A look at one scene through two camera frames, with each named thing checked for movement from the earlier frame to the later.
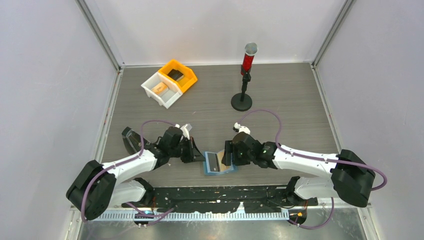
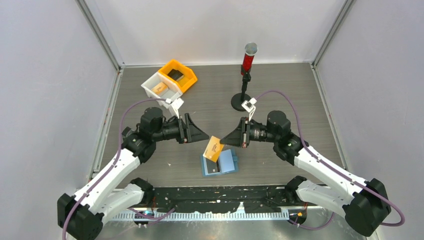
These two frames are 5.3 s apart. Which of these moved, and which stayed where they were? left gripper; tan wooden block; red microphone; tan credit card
Moved: left gripper; tan credit card
Stayed: red microphone; tan wooden block
